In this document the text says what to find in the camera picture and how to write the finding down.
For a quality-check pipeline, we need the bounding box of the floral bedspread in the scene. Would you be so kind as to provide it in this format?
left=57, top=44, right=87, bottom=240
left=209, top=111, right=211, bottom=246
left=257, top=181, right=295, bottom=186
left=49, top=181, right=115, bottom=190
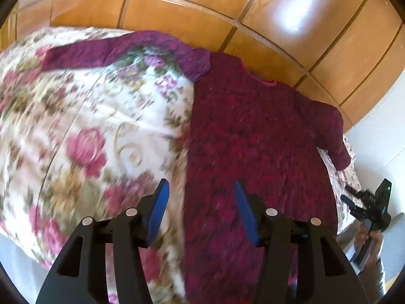
left=0, top=26, right=363, bottom=304

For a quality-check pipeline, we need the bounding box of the dark red knitted sweater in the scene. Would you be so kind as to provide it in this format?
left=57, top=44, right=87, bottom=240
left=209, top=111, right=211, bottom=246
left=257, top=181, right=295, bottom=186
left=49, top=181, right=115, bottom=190
left=43, top=31, right=351, bottom=303

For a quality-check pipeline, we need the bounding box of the wooden wardrobe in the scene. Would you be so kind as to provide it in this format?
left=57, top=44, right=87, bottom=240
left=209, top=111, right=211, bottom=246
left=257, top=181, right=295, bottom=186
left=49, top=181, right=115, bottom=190
left=1, top=0, right=404, bottom=128

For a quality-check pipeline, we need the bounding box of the right hand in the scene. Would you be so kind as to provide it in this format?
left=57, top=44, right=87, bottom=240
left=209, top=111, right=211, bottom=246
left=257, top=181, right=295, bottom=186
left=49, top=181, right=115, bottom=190
left=354, top=226, right=384, bottom=268

